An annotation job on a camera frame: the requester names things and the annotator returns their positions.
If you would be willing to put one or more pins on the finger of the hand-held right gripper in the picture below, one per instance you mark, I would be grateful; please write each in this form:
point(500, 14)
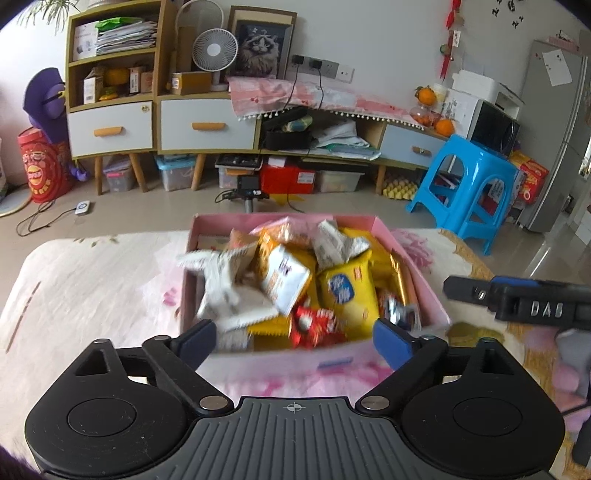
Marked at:
point(466, 290)
point(512, 280)

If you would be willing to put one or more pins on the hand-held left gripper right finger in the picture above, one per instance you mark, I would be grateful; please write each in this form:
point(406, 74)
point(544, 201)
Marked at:
point(392, 344)

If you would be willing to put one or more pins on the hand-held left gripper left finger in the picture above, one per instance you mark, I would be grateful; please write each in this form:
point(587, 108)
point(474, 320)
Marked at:
point(196, 341)

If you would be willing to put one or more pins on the blue white candy packet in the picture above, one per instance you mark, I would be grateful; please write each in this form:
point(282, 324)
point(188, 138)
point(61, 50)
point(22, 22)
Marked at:
point(401, 314)

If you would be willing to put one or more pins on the pink cardboard box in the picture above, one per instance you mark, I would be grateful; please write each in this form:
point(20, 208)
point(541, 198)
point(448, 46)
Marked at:
point(434, 307)

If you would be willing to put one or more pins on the white triangular snack packet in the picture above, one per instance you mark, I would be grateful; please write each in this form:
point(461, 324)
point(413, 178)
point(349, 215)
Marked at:
point(235, 304)

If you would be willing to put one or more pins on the golden orange long packet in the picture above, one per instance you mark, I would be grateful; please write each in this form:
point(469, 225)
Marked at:
point(401, 277)

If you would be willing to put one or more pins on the yellow chip packet blue label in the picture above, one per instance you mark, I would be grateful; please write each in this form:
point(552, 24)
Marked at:
point(346, 295)

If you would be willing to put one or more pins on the red snack packet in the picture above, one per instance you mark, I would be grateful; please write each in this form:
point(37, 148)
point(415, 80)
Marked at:
point(318, 325)

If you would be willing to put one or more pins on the orange white snack packet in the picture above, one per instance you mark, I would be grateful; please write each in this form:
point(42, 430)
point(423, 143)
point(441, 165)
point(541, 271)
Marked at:
point(281, 277)

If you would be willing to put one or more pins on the white packet green print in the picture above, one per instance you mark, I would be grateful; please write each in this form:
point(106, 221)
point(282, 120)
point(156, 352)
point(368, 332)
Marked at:
point(337, 244)

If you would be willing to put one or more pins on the pink snack packet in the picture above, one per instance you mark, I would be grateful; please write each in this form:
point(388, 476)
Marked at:
point(286, 230)

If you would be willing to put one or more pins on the blue plastic stool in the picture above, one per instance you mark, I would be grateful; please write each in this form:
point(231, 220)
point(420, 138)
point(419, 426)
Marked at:
point(461, 184)

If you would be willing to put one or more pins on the red yellow snack carton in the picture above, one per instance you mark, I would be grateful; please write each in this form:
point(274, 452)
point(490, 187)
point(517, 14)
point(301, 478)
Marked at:
point(531, 175)

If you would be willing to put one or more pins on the yellow egg tray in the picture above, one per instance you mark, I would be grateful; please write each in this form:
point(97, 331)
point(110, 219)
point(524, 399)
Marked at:
point(399, 189)

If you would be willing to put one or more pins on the silver refrigerator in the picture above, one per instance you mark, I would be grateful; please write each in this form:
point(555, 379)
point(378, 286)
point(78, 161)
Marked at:
point(554, 138)

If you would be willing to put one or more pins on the black microwave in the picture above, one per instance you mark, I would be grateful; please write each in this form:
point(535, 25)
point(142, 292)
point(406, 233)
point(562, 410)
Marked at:
point(494, 127)

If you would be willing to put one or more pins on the black tripod device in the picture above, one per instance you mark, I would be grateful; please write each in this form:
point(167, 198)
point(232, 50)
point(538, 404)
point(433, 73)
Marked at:
point(247, 189)

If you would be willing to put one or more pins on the orange fruit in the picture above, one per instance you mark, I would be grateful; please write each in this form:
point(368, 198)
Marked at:
point(445, 127)
point(425, 95)

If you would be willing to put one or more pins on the clear storage bin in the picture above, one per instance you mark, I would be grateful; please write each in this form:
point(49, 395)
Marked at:
point(339, 181)

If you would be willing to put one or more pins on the clear storage box blue lid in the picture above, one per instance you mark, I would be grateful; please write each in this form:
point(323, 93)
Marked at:
point(175, 174)

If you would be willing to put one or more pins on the small white device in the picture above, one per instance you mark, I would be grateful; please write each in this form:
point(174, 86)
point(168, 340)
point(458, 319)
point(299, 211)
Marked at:
point(83, 208)

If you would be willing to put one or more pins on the box with black keyboard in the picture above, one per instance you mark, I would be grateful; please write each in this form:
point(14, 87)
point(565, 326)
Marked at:
point(226, 164)

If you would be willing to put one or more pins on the pile of papers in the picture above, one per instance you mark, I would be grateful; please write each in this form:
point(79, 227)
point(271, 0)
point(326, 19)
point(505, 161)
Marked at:
point(346, 138)

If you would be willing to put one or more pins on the wooden drawer cabinet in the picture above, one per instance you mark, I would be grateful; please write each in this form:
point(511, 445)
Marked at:
point(207, 124)

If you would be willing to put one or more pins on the pink floral cloth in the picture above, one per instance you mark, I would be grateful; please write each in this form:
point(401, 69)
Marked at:
point(351, 104)

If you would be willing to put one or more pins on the black bag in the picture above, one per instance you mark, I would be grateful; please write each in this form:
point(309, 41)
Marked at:
point(286, 134)

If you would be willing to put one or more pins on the red cylinder drum box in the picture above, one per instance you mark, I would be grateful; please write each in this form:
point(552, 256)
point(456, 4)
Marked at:
point(44, 170)

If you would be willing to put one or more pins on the tall wooden shelf cabinet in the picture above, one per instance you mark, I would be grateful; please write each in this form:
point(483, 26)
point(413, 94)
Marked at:
point(111, 129)

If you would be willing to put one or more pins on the white round fan base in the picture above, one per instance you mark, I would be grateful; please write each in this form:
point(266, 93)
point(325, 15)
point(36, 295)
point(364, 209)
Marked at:
point(11, 201)

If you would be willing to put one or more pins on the brown cardboard box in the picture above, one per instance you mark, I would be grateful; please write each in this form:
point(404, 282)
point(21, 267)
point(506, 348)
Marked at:
point(191, 83)

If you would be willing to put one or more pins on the small white carton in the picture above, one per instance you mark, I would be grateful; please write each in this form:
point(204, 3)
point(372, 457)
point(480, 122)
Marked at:
point(92, 90)

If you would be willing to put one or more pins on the purple plush toy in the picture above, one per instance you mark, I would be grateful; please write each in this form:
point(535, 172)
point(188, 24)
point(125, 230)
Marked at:
point(46, 101)

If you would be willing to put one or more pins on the white desk fan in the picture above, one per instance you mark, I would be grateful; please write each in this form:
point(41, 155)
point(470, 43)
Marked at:
point(214, 50)

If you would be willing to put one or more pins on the framed cat picture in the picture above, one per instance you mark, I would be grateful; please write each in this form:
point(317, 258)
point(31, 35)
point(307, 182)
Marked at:
point(261, 44)

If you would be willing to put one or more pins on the stack of documents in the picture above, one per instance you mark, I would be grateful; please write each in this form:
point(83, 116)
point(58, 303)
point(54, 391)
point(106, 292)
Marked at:
point(127, 37)

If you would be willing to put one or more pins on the red wall ornament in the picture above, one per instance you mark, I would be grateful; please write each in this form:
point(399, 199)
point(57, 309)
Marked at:
point(450, 27)

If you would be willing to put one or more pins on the wall power outlets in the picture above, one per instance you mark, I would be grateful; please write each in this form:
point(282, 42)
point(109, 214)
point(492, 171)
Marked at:
point(323, 68)

